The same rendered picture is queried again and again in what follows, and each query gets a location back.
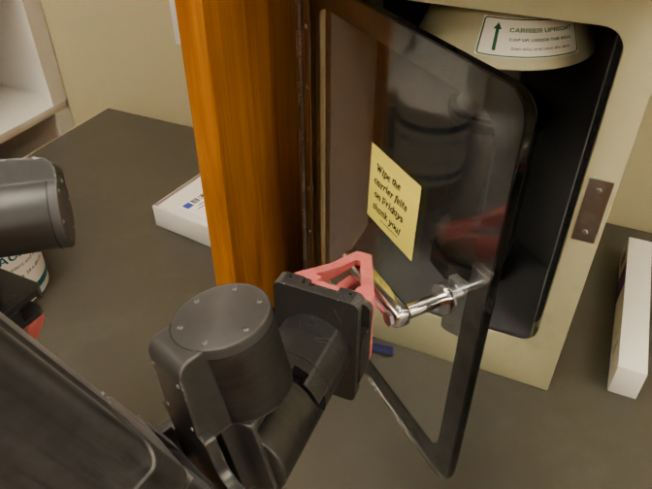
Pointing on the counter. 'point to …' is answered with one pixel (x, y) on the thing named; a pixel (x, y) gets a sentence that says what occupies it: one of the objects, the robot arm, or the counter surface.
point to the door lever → (390, 306)
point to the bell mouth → (511, 38)
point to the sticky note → (393, 200)
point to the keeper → (592, 210)
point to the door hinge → (301, 134)
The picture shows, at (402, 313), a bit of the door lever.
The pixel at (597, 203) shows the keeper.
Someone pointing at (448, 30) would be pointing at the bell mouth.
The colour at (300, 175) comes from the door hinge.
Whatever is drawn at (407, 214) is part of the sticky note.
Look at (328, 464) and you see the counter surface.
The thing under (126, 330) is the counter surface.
